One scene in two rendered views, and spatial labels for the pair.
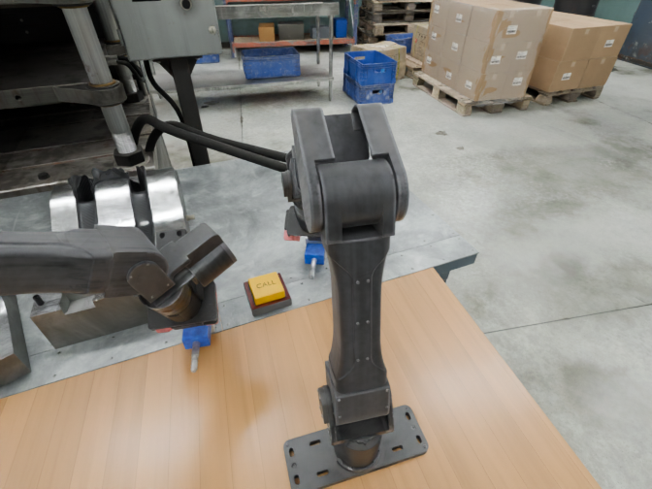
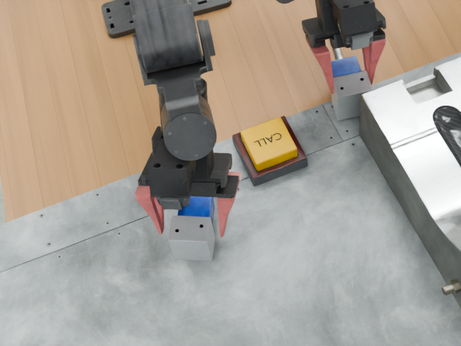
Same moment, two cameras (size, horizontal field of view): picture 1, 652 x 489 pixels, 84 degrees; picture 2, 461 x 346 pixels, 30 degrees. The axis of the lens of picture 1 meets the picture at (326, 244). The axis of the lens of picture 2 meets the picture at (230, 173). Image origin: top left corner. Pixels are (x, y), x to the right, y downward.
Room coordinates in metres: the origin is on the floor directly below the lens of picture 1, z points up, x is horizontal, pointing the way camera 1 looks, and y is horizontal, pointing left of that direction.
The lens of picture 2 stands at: (1.16, 0.18, 1.79)
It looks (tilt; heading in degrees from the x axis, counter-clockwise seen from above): 57 degrees down; 190
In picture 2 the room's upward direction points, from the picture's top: 11 degrees counter-clockwise
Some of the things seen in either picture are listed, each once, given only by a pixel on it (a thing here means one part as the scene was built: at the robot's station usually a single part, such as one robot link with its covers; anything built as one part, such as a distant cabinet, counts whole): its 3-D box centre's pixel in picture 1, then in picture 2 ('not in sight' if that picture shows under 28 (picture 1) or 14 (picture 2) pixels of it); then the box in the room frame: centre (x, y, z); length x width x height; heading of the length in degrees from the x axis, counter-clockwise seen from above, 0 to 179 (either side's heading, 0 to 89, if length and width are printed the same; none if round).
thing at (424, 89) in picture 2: not in sight; (424, 93); (0.46, 0.33, 0.87); 0.05 x 0.05 x 0.04; 22
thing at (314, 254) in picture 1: (314, 256); (197, 206); (0.60, 0.02, 0.83); 0.13 x 0.05 x 0.05; 175
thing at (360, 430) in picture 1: (355, 407); not in sight; (0.22, -0.04, 0.90); 0.09 x 0.06 x 0.06; 102
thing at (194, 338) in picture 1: (196, 338); (343, 70); (0.38, 0.23, 0.83); 0.13 x 0.05 x 0.05; 11
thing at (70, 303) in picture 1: (82, 303); not in sight; (0.42, 0.43, 0.87); 0.05 x 0.05 x 0.04; 22
